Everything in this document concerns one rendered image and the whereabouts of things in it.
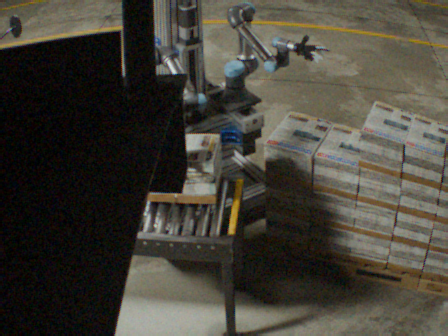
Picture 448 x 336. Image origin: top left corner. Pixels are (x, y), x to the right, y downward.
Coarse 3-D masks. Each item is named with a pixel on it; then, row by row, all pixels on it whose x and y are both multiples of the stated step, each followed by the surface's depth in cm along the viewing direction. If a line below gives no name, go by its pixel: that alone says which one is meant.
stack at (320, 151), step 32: (288, 128) 416; (320, 128) 415; (352, 128) 415; (288, 160) 404; (320, 160) 393; (352, 160) 388; (288, 192) 416; (320, 192) 405; (352, 192) 394; (384, 192) 382; (416, 192) 370; (288, 224) 429; (352, 224) 406; (384, 224) 393; (416, 224) 381; (320, 256) 431; (384, 256) 406; (416, 256) 393; (416, 288) 406
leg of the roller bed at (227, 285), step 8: (224, 264) 352; (232, 264) 352; (224, 272) 355; (232, 272) 355; (224, 280) 359; (232, 280) 358; (224, 288) 362; (232, 288) 362; (224, 296) 366; (232, 296) 365; (232, 304) 369; (232, 312) 373; (232, 320) 378; (232, 328) 382
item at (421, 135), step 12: (420, 120) 377; (432, 120) 378; (408, 132) 367; (420, 132) 367; (432, 132) 367; (444, 132) 367; (408, 144) 357; (420, 144) 357; (432, 144) 357; (444, 144) 356
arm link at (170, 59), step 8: (160, 48) 377; (168, 48) 379; (168, 56) 376; (176, 56) 377; (160, 64) 381; (168, 64) 375; (176, 64) 374; (176, 72) 371; (184, 72) 372; (192, 88) 366; (184, 96) 364; (192, 96) 362; (200, 96) 363; (192, 104) 360; (200, 104) 362
